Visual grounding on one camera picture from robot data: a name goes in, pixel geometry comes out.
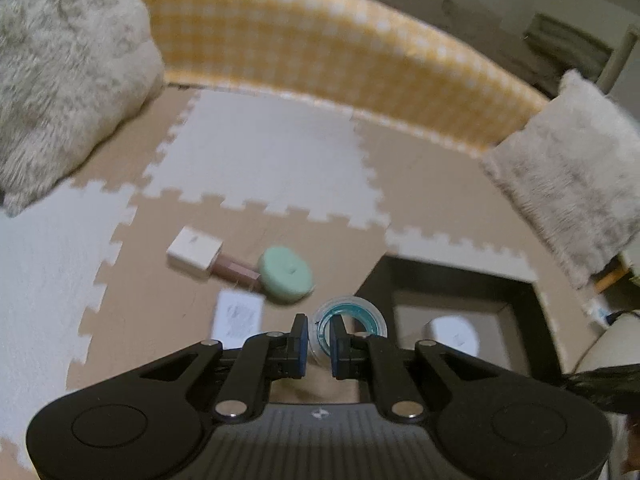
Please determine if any clear teal tape roll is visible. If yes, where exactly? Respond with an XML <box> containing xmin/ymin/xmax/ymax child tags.
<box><xmin>309</xmin><ymin>296</ymin><xmax>388</xmax><ymax>367</ymax></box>

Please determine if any white-capped brown lipstick tube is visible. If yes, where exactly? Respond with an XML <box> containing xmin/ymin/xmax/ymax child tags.
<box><xmin>166</xmin><ymin>226</ymin><xmax>262</xmax><ymax>290</ymax></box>

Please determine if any cream leather seat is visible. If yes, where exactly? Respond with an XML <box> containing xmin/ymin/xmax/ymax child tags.
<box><xmin>572</xmin><ymin>311</ymin><xmax>639</xmax><ymax>479</ymax></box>

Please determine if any mint green round disc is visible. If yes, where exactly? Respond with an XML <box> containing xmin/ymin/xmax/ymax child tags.
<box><xmin>258</xmin><ymin>246</ymin><xmax>314</xmax><ymax>304</ymax></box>

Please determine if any white power strip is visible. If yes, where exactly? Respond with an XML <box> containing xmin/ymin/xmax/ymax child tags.
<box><xmin>587</xmin><ymin>296</ymin><xmax>614</xmax><ymax>330</ymax></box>

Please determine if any orange wooden leg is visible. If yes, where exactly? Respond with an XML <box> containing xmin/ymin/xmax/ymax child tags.
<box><xmin>593</xmin><ymin>266</ymin><xmax>628</xmax><ymax>294</ymax></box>

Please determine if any black cardboard storage box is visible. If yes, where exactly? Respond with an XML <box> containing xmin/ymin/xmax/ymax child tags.
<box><xmin>356</xmin><ymin>255</ymin><xmax>562</xmax><ymax>382</ymax></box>

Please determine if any white round device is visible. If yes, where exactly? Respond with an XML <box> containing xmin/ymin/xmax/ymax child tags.
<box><xmin>423</xmin><ymin>315</ymin><xmax>480</xmax><ymax>356</ymax></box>

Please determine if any right fluffy beige cushion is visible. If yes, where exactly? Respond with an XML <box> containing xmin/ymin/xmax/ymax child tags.
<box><xmin>480</xmin><ymin>70</ymin><xmax>639</xmax><ymax>288</ymax></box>

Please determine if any fluffy beige cushion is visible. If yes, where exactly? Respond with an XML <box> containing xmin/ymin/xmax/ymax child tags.
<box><xmin>480</xmin><ymin>70</ymin><xmax>639</xmax><ymax>288</ymax></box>
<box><xmin>1</xmin><ymin>0</ymin><xmax>164</xmax><ymax>216</ymax></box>

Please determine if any yellow gingham sofa edge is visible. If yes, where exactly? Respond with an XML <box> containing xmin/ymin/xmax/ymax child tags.
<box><xmin>143</xmin><ymin>0</ymin><xmax>547</xmax><ymax>155</ymax></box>

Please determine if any left fluffy beige cushion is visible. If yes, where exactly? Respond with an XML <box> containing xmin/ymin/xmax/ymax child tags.
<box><xmin>1</xmin><ymin>0</ymin><xmax>164</xmax><ymax>216</ymax></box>

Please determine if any white usb wall charger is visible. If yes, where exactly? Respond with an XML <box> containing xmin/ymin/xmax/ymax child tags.
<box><xmin>210</xmin><ymin>288</ymin><xmax>265</xmax><ymax>349</ymax></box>

